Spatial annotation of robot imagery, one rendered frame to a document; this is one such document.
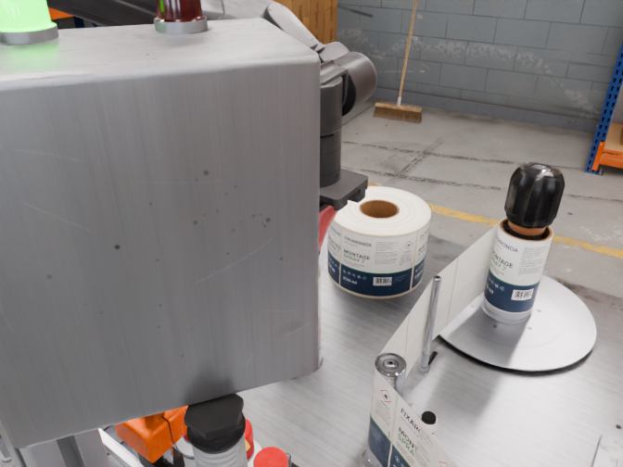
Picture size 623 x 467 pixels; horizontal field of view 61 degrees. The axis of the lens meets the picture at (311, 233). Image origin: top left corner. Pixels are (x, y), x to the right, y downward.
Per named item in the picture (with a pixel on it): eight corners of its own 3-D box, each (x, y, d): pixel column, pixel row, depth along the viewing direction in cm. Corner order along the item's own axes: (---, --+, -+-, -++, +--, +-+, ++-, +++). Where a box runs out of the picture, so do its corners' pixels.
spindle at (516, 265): (537, 305, 99) (578, 165, 84) (522, 331, 93) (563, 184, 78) (490, 288, 104) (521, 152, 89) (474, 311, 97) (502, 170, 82)
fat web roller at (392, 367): (402, 458, 73) (416, 359, 63) (387, 483, 70) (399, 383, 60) (374, 441, 75) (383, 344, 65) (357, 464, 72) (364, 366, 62)
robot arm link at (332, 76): (272, 71, 50) (325, 80, 47) (307, 56, 55) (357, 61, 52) (275, 141, 53) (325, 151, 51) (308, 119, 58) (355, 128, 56)
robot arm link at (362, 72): (218, 70, 54) (260, 5, 48) (277, 46, 62) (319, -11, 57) (298, 157, 54) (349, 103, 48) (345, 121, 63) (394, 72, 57)
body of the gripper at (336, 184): (293, 170, 62) (292, 108, 58) (369, 191, 57) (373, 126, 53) (259, 190, 58) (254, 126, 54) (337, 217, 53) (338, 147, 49)
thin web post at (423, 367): (431, 368, 87) (446, 276, 77) (425, 375, 86) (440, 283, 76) (420, 362, 88) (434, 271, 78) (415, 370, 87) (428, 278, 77)
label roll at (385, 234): (375, 233, 123) (378, 178, 116) (442, 272, 110) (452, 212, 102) (308, 265, 112) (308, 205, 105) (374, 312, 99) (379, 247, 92)
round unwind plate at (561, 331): (609, 301, 102) (611, 296, 101) (570, 404, 81) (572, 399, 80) (459, 250, 117) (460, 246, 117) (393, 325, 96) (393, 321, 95)
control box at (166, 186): (320, 374, 32) (324, 52, 22) (11, 455, 27) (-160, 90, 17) (274, 280, 40) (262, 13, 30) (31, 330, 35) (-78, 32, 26)
